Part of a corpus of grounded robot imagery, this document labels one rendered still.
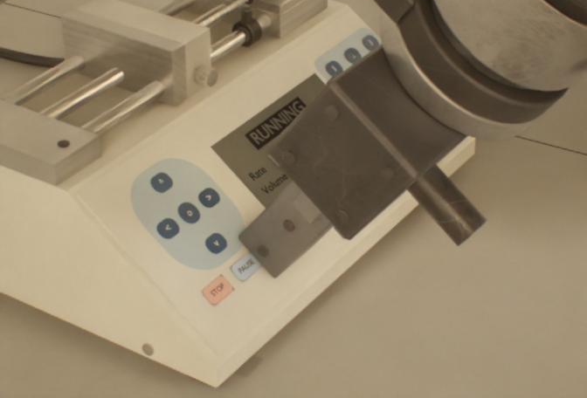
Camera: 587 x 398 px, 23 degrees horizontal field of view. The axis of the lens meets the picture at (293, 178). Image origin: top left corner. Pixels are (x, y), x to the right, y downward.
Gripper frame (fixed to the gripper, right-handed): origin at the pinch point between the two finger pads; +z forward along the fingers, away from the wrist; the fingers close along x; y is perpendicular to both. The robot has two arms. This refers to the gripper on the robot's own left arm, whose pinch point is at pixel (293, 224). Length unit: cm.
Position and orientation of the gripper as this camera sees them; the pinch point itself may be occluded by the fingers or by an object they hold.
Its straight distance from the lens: 67.1
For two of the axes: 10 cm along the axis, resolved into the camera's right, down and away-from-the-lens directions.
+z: -4.9, 5.1, 7.0
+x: 5.6, -4.4, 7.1
